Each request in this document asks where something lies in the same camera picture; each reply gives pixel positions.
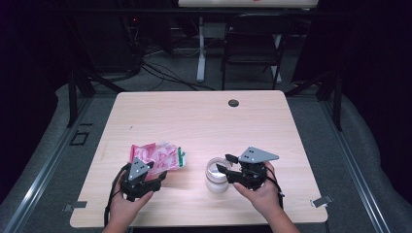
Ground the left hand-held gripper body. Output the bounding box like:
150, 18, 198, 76
120, 156, 162, 203

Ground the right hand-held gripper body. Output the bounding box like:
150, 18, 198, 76
226, 146, 281, 191

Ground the pink and white plastic bag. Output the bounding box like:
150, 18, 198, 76
129, 141, 187, 179

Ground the clear glass jar with lid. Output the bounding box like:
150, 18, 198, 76
205, 156, 234, 194

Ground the person's left hand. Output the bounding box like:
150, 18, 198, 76
108, 182, 155, 225

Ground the person's right hand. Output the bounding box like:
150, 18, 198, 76
233, 161, 284, 217

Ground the grey tape piece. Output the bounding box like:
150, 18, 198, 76
310, 194, 333, 209
63, 200, 88, 213

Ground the black tape square marker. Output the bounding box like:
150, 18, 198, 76
68, 130, 90, 147

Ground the black metal stand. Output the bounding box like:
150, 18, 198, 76
66, 64, 127, 129
285, 69, 344, 132

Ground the black folding chair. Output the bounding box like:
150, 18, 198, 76
221, 13, 294, 91

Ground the pale grey box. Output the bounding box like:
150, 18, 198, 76
204, 22, 227, 41

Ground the black equipment case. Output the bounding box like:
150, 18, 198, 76
77, 13, 144, 74

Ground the dark curtain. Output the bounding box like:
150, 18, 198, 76
0, 0, 71, 198
292, 0, 412, 205

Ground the white table with white legs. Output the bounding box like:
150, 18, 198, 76
177, 0, 321, 84

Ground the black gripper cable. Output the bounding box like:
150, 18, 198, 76
104, 162, 131, 227
266, 168, 286, 210

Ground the black floor cable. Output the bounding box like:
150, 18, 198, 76
142, 64, 217, 92
141, 62, 199, 91

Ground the aluminium floor rail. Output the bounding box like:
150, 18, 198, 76
319, 100, 392, 233
3, 96, 93, 233

